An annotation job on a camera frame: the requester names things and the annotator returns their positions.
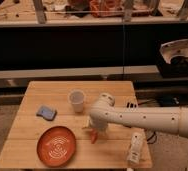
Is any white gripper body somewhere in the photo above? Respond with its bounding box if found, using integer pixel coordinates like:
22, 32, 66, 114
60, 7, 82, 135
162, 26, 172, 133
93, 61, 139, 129
89, 118, 108, 132

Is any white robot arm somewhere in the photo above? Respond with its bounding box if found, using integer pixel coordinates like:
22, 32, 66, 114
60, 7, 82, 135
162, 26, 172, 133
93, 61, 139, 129
89, 93, 188, 171

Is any orange ribbed plate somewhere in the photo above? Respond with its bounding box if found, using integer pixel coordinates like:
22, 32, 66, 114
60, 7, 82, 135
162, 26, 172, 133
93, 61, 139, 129
37, 126, 76, 167

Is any silver robot base dome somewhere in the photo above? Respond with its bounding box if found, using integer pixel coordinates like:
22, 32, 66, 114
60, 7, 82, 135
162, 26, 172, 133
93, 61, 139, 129
159, 39, 188, 64

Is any black cable on floor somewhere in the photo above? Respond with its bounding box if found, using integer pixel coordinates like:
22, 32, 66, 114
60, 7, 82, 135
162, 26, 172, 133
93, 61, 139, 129
145, 129, 159, 145

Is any orange object on shelf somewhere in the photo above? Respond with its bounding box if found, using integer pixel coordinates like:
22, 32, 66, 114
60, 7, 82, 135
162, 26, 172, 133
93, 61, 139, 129
89, 0, 122, 17

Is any wooden table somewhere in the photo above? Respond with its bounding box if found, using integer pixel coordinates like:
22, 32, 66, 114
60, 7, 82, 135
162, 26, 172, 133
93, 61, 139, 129
0, 80, 153, 170

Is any blue sponge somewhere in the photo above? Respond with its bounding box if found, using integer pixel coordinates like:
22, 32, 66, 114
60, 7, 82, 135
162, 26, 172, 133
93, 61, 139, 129
36, 106, 57, 121

